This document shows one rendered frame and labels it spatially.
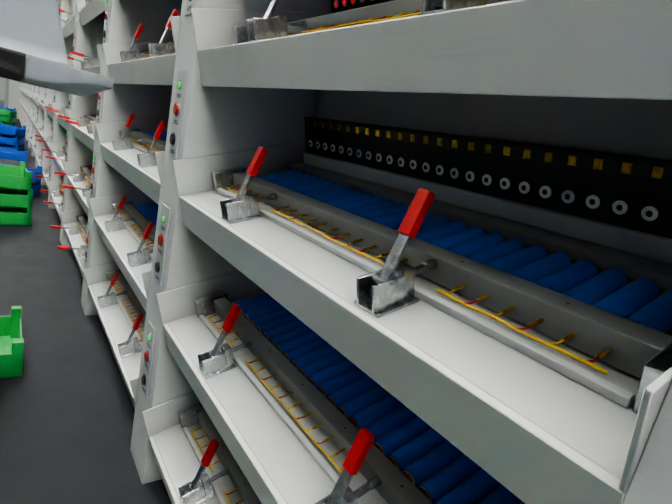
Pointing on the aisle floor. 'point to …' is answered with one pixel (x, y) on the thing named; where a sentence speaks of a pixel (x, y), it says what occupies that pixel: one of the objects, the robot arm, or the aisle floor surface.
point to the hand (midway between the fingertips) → (89, 90)
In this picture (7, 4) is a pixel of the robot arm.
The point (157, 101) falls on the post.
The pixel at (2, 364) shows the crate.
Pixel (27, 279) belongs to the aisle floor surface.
